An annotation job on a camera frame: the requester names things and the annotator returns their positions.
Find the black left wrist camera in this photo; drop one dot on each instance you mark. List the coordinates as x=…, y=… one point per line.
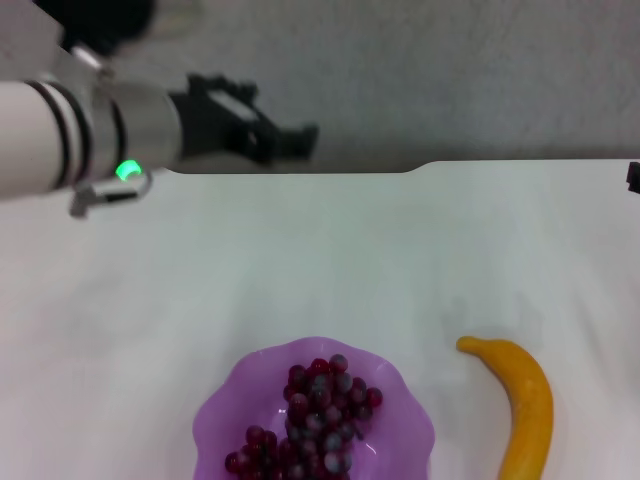
x=100, y=20

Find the dark red grape bunch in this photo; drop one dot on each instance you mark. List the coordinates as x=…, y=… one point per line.
x=320, y=415

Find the yellow banana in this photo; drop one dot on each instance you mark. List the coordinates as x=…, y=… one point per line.
x=530, y=400

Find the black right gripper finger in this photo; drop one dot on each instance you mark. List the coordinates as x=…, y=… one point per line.
x=635, y=177

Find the purple scalloped plastic plate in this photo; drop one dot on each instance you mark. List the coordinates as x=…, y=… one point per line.
x=235, y=400

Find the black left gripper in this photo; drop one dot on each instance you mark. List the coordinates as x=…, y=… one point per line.
x=210, y=125

